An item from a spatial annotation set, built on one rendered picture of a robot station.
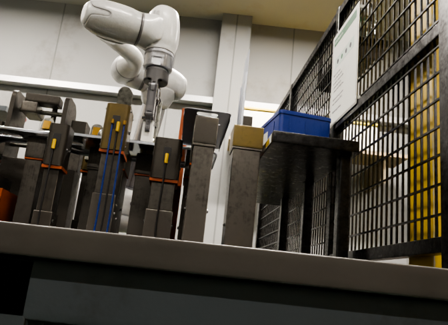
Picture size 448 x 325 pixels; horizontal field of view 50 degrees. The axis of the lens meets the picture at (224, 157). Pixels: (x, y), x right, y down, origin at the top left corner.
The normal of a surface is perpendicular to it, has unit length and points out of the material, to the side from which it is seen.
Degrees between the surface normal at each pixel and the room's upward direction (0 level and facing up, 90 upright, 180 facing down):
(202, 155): 90
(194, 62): 90
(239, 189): 90
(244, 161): 90
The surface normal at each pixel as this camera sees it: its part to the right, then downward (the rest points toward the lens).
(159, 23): 0.34, -0.26
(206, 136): 0.11, -0.25
